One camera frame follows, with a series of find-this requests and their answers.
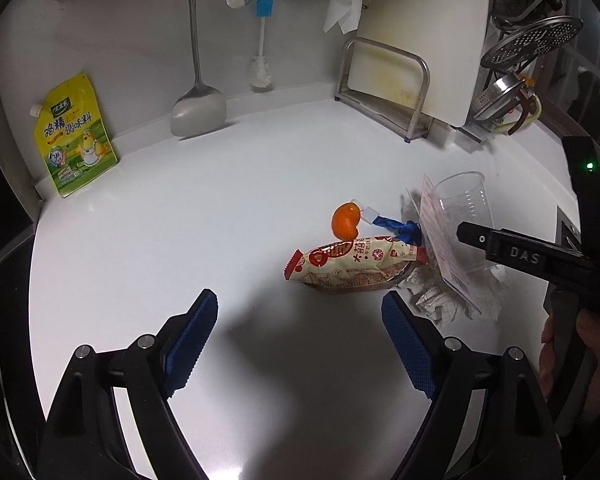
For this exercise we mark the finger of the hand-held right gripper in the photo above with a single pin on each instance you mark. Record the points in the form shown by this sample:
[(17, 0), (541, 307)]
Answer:
[(472, 236)]

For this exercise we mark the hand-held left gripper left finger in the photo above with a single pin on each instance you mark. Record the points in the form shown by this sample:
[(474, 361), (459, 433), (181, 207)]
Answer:
[(195, 345)]

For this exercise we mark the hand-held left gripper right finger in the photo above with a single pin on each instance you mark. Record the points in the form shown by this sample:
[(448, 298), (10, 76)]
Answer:
[(410, 350)]

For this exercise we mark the clear plastic blister card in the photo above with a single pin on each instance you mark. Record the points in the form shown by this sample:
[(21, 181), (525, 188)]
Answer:
[(440, 240)]

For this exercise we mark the checked paper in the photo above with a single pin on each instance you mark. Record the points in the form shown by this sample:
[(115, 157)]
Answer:
[(430, 302)]

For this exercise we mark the white tissue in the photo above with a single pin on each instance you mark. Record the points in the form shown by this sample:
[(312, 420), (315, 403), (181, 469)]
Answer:
[(490, 292)]

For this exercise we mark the person's right hand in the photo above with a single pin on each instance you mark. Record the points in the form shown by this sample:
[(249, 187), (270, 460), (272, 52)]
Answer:
[(592, 335)]

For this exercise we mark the clear plastic cup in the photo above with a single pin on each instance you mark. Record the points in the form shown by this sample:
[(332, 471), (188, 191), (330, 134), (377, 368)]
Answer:
[(462, 195)]

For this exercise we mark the clear plastic bag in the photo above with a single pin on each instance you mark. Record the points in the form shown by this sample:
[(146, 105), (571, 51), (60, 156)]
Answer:
[(411, 207)]

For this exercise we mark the red and white snack packet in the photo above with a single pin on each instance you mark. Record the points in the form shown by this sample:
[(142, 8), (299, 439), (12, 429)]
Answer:
[(350, 265)]

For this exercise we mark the metal cutting board rack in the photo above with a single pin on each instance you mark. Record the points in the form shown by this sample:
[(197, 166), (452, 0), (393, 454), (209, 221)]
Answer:
[(422, 90)]

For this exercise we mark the perforated metal skimmer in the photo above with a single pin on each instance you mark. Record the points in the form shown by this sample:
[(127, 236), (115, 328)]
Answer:
[(530, 40)]

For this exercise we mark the white cutting board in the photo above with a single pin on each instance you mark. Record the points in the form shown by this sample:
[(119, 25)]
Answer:
[(430, 20)]

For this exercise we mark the metal spatula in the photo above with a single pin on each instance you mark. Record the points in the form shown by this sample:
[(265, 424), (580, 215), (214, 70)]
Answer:
[(198, 110)]

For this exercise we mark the yellow seasoning pouch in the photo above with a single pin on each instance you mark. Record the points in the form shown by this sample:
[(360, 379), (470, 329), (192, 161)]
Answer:
[(75, 140)]

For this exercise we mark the white bottle brush blue grip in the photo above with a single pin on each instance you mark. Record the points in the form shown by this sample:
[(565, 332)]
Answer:
[(261, 72)]

